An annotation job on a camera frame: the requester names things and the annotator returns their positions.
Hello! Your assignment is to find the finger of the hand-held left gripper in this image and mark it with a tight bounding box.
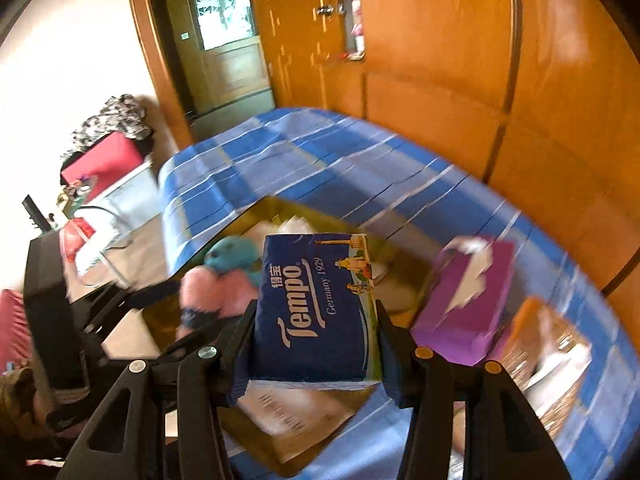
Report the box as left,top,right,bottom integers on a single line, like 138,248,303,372
120,280,183,311
160,307,223,356

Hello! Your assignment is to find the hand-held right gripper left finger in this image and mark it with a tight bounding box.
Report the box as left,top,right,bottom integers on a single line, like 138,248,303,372
57,300,258,480

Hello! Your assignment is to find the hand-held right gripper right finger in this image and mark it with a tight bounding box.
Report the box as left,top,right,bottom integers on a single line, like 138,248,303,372
375,300,573,480

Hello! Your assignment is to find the pink fluffy cloth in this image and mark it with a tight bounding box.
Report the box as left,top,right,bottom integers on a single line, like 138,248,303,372
177,265,261,341

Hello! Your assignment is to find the blue plush toy with pink scarf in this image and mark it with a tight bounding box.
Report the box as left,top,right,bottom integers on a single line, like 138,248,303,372
202,236,266,286

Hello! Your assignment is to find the blue tissue packet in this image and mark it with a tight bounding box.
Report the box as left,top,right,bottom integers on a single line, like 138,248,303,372
248,232,383,390

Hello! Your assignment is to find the cardboard box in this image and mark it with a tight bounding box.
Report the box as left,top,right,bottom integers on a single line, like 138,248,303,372
142,195,441,478

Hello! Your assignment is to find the purple tissue box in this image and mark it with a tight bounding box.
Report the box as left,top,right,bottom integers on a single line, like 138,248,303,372
410,237,518,367

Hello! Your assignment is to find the black monitor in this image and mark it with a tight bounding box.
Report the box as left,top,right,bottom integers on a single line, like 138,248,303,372
21,194,53,233

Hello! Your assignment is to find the red case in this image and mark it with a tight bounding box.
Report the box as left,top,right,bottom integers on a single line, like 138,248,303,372
60,132,146,206

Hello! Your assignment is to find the silver embossed tissue box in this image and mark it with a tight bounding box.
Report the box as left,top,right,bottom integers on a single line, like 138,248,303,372
492,297,593,441

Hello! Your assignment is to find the black and white patterned cloth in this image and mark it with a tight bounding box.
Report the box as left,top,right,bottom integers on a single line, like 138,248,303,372
70,94,155,153

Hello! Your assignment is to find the blue checked bedsheet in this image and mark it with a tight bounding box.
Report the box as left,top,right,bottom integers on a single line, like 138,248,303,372
157,106,640,480

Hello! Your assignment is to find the glass panel door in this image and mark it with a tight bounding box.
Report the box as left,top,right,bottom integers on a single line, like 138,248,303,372
167,0,275,118

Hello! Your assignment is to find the wooden wardrobe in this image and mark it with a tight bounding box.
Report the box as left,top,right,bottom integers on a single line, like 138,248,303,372
355,0,640,301

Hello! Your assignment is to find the wooden door with handle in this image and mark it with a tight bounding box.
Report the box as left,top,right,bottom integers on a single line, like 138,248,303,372
247,0,368,111

